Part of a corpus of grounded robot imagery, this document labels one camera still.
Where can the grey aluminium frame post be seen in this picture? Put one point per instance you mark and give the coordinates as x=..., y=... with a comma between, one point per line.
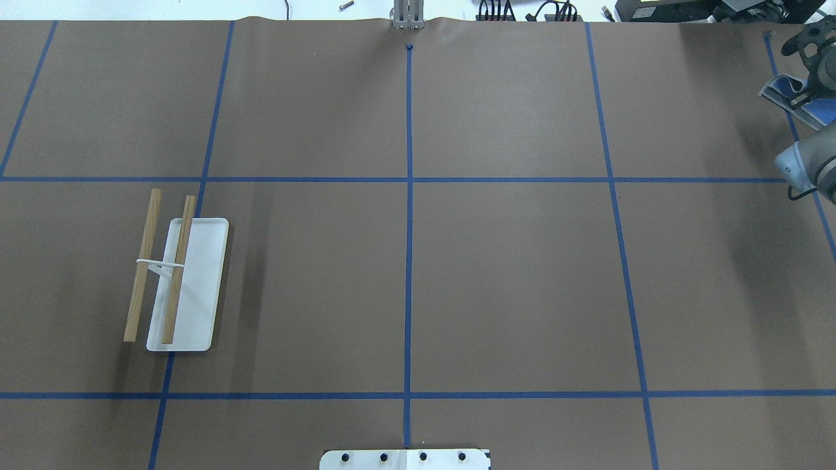
x=408, y=15

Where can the wooden rack bar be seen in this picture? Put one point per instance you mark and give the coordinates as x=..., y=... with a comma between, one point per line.
x=178, y=270
x=141, y=267

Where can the brown table mat blue grid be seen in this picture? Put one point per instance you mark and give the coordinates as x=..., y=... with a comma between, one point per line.
x=565, y=243

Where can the white towel rack base tray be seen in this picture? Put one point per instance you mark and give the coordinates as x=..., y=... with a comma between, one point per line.
x=200, y=289

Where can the wooden rack bar inner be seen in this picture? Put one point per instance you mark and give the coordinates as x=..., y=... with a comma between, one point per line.
x=178, y=270

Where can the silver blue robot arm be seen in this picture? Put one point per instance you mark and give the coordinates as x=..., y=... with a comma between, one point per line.
x=808, y=165

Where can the wooden rack bar outer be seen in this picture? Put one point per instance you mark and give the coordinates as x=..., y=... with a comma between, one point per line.
x=141, y=267

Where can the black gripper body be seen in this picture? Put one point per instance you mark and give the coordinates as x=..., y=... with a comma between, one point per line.
x=816, y=82

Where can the blue towel grey trim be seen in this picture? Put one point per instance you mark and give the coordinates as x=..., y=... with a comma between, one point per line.
x=780, y=88

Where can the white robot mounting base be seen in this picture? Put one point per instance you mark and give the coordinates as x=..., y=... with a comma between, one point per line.
x=428, y=458

